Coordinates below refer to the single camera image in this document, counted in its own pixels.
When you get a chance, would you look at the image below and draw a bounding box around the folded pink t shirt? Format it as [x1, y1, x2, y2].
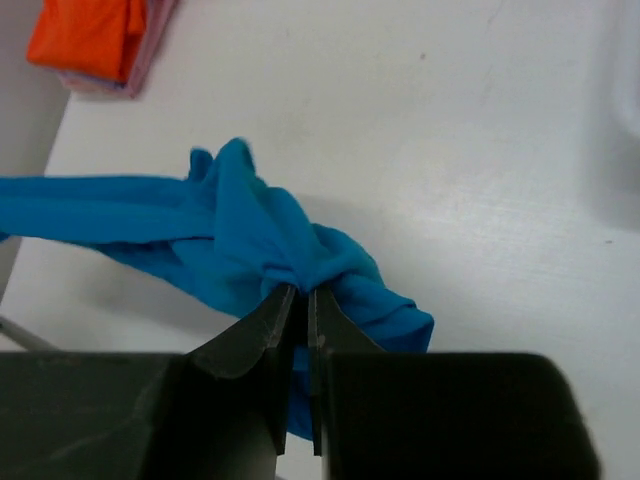
[62, 0, 181, 100]

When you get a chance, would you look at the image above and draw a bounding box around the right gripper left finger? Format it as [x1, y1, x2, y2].
[189, 284, 295, 455]

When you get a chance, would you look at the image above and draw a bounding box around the blue t shirt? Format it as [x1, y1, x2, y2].
[0, 137, 435, 441]

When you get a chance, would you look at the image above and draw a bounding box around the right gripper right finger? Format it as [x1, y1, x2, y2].
[307, 287, 384, 455]

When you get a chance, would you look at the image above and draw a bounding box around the folded orange t shirt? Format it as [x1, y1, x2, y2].
[26, 0, 148, 83]

